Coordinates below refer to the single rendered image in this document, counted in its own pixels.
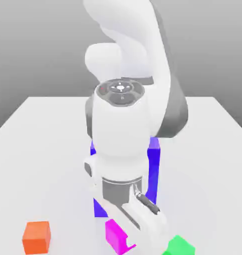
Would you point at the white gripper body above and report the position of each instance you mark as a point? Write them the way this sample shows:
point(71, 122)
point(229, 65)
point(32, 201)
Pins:
point(146, 225)

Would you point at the small magenta cube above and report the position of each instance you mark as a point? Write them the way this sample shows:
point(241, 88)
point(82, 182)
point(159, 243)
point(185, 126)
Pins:
point(115, 237)

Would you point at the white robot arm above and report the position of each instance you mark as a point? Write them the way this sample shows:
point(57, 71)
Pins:
point(121, 127)

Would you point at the small green cube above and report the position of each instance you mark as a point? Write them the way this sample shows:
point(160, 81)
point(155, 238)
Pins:
point(178, 246)

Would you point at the small orange cube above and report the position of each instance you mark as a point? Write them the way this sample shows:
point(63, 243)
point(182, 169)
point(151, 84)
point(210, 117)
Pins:
point(36, 238)

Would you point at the large blue box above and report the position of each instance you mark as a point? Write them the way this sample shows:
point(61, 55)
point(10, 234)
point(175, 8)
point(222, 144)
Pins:
point(153, 169)

